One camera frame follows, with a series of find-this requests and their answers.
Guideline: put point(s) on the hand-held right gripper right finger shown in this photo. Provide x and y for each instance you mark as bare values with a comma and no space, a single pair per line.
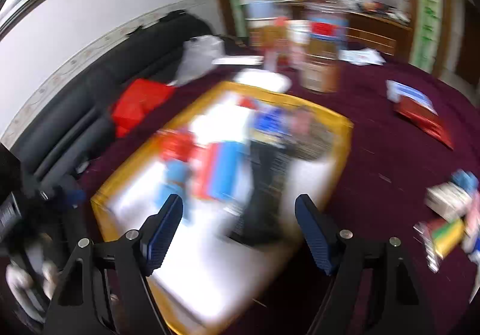
315,241

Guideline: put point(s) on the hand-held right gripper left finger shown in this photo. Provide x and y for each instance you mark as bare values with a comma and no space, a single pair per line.
165,234

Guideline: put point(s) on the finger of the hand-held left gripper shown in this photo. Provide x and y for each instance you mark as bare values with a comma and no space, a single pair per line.
74,195

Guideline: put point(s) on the white towel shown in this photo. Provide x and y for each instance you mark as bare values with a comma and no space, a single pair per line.
210,278

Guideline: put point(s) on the black printed packet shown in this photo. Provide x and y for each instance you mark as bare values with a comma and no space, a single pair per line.
264,185

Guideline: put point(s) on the red blue packet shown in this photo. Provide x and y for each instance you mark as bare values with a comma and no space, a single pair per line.
221,170

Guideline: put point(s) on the orange plastic bag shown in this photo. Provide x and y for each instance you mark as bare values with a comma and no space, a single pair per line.
176,146

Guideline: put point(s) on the yellow cardboard box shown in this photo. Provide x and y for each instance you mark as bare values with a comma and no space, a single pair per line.
337,121

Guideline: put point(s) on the black sofa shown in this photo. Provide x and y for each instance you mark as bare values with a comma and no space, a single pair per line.
93,87

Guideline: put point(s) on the red bag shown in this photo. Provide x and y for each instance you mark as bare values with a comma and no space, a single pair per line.
138,104

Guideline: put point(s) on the yellow green packet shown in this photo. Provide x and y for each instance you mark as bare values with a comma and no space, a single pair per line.
448,237

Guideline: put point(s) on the white box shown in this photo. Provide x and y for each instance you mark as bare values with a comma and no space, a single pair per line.
446,200

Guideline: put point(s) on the pink packet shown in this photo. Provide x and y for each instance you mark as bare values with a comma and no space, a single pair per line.
473,219

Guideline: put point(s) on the clear blue plastic packaging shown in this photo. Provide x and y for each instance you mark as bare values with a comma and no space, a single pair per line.
465,181

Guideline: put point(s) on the red foil packet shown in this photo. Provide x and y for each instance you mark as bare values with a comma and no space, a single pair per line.
425,119

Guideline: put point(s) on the white flat packet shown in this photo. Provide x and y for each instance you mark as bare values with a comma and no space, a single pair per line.
262,80

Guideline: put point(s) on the blue white packet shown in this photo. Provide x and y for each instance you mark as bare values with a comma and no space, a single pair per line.
407,93

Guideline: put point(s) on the gold tin can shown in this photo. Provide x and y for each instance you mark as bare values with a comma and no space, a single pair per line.
320,67

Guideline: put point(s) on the white plastic bag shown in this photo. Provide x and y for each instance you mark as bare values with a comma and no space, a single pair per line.
198,58

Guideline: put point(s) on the blue label clear jar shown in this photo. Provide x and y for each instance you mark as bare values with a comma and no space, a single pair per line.
328,29

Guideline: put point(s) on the wooden counter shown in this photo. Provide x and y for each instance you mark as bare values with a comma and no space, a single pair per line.
375,26

